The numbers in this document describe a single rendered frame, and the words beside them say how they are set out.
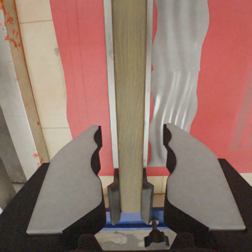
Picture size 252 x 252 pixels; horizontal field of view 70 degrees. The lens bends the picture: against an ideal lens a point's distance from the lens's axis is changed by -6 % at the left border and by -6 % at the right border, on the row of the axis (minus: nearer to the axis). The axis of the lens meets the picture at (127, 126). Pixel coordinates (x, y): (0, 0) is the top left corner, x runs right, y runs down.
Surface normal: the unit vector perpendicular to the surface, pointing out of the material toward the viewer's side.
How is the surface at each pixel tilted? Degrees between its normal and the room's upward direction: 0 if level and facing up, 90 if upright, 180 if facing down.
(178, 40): 33
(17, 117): 0
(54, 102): 0
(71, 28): 0
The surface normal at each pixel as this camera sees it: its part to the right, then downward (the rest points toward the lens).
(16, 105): 0.00, 0.48
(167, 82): -0.50, 0.37
